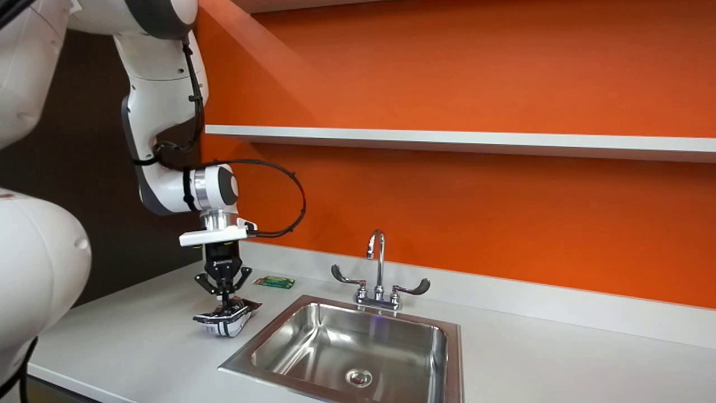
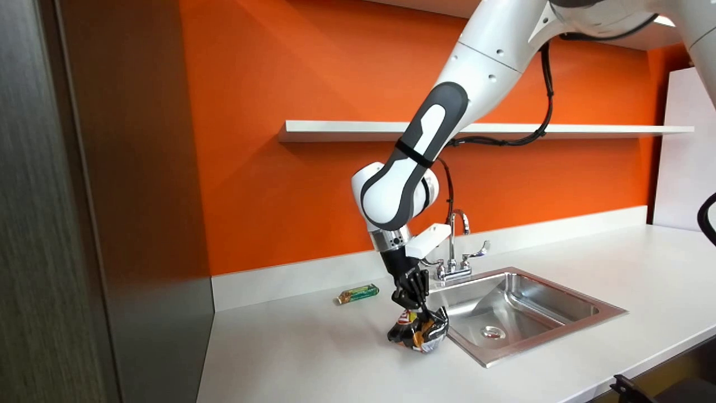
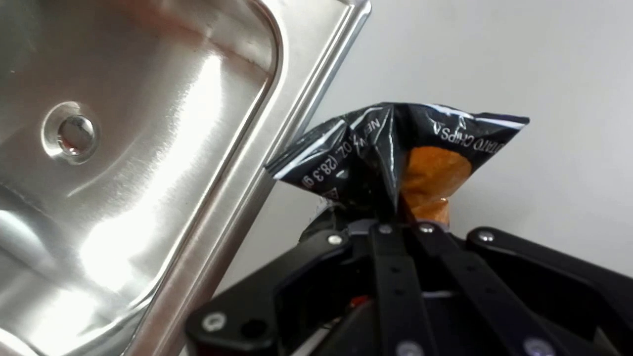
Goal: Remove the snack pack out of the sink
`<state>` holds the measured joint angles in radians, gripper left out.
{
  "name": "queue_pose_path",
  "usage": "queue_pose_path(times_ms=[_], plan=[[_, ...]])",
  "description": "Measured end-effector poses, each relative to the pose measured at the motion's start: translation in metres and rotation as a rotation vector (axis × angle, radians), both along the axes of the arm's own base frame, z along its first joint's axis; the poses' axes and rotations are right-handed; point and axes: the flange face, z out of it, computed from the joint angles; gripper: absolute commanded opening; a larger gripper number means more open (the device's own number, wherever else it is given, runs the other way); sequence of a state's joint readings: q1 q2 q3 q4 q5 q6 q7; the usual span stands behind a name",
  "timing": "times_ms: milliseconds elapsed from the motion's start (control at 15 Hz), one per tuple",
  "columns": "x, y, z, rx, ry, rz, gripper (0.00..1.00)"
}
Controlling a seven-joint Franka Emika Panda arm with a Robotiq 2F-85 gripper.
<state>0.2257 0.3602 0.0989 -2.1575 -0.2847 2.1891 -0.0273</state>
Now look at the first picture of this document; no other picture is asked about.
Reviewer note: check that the stainless steel sink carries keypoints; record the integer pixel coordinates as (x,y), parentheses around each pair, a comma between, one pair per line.
(314,349)

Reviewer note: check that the black snack chip pack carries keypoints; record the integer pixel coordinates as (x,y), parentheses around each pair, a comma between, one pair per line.
(224,318)

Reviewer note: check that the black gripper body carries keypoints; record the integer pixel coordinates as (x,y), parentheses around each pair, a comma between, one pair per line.
(222,259)

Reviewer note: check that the small green flat packet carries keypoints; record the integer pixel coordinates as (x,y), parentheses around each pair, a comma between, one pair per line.
(273,280)

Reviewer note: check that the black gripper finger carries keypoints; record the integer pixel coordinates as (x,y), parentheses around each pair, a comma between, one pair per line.
(206,285)
(243,280)

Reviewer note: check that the round metal sink drain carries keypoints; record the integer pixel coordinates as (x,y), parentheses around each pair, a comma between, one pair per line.
(359,376)

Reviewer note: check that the white wall shelf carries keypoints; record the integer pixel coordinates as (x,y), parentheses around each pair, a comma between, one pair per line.
(461,139)

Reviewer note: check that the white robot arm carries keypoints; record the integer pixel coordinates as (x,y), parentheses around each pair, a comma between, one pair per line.
(158,89)

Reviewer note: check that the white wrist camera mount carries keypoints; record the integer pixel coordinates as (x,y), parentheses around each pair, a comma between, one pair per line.
(213,236)

